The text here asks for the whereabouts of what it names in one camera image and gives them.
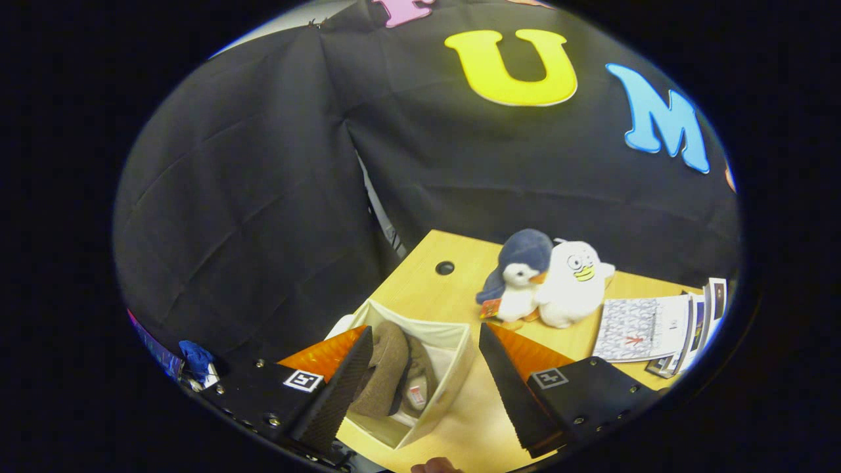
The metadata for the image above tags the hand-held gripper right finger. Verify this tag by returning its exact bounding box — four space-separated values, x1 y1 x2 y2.
478 322 661 460

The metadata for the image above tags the white duck plush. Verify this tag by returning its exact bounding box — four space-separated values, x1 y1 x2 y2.
534 239 616 329

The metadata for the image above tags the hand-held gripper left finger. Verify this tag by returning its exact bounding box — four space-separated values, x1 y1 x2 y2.
197 325 374 455

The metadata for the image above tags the grey white penguin plush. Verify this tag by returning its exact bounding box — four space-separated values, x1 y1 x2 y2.
476 228 555 329

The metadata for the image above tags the blue cloth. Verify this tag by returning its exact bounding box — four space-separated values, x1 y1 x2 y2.
179 340 217 388

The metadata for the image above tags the brown fuzzy slipper shoe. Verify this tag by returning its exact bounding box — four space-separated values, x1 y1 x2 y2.
352 321 411 419
394 336 440 419

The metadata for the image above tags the pink purple printed board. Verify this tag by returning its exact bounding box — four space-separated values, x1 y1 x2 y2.
127 309 183 380

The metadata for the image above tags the white book blue picture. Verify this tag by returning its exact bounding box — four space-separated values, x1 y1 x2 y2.
677 292 712 375

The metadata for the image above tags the beige fabric storage box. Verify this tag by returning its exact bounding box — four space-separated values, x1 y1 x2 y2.
327 299 475 451

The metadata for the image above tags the grey patterned book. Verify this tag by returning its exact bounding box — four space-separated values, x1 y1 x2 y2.
591 296 691 363

